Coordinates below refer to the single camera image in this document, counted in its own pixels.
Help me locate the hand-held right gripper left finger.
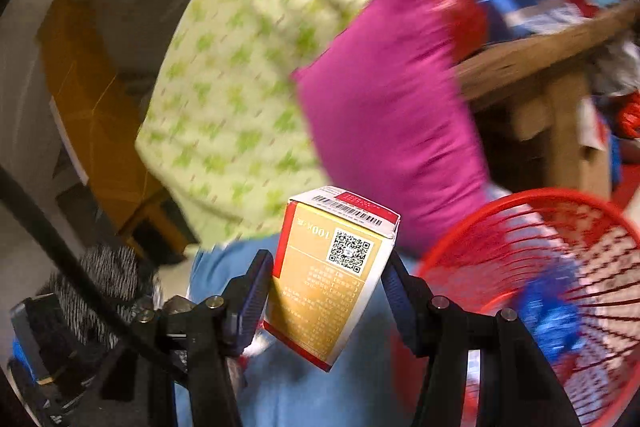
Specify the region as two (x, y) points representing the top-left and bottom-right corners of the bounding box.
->
(95, 250), (275, 427)

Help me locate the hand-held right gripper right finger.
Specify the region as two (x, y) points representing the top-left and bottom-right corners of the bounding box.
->
(381, 252), (583, 427)

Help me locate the gold and red carton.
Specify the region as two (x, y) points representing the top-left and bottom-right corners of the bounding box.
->
(263, 186), (402, 373)

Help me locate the red plastic basket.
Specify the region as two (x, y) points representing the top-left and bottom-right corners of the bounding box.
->
(392, 188), (640, 427)

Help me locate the person's left forearm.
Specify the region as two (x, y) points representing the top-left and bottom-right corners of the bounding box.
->
(50, 244), (161, 348)

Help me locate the light blue blanket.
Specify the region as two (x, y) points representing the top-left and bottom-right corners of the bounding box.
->
(187, 232), (481, 427)

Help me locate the blue crumpled wrapper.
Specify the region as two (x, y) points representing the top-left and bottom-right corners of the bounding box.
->
(517, 257), (586, 363)

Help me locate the magenta pillow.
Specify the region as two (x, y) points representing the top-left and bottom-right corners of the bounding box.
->
(292, 0), (493, 255)

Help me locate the green clover print quilt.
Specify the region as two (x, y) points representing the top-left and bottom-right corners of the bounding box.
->
(135, 0), (411, 243)

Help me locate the orange wooden furniture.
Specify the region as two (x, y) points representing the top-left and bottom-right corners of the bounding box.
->
(37, 0), (193, 263)

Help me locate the rough wooden table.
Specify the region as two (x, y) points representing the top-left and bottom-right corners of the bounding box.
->
(452, 2), (640, 202)

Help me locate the large red net bag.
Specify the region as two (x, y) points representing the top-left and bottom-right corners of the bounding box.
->
(425, 0), (488, 62)

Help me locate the blue and white flat box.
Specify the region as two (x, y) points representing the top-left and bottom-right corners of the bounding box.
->
(485, 0), (601, 42)

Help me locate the white plastic bag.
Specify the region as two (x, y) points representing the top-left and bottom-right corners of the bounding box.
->
(595, 32), (640, 98)

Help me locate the black cable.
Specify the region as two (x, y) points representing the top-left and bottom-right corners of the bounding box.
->
(0, 167), (191, 383)

